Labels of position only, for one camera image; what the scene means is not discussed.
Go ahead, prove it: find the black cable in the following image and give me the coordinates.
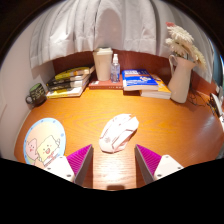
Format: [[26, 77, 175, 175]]
[[188, 89, 216, 109]]

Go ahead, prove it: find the orange book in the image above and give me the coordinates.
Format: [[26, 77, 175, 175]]
[[139, 73, 172, 100]]

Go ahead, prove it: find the round cartoon-print mouse pad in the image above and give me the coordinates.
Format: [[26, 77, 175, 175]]
[[23, 117, 67, 168]]

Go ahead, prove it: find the white pitcher vase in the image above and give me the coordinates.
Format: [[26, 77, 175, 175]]
[[167, 54, 197, 104]]

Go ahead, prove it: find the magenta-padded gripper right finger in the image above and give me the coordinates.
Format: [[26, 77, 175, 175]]
[[134, 143, 185, 185]]

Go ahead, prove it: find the white flower bouquet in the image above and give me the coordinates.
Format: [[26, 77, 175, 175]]
[[164, 21, 208, 71]]

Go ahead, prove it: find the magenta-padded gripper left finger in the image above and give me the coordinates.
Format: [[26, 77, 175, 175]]
[[43, 143, 94, 187]]

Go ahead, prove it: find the clear spray bottle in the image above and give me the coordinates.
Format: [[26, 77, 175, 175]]
[[110, 53, 121, 84]]

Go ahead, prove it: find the dark green mug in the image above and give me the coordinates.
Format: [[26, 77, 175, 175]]
[[25, 82, 48, 107]]

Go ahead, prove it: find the white and yellow book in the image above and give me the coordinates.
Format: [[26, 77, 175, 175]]
[[45, 85, 89, 100]]

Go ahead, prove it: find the yellow and black book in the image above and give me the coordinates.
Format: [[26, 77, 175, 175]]
[[54, 65, 96, 81]]

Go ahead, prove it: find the white computer mouse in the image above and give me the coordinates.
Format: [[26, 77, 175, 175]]
[[98, 113, 140, 154]]

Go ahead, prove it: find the white laptop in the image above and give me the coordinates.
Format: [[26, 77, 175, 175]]
[[209, 92, 224, 118]]

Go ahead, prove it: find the cream lidded tumbler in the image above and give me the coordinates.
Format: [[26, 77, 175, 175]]
[[92, 46, 114, 82]]

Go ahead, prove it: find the white pleated curtain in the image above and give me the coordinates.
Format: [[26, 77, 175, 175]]
[[29, 0, 218, 69]]

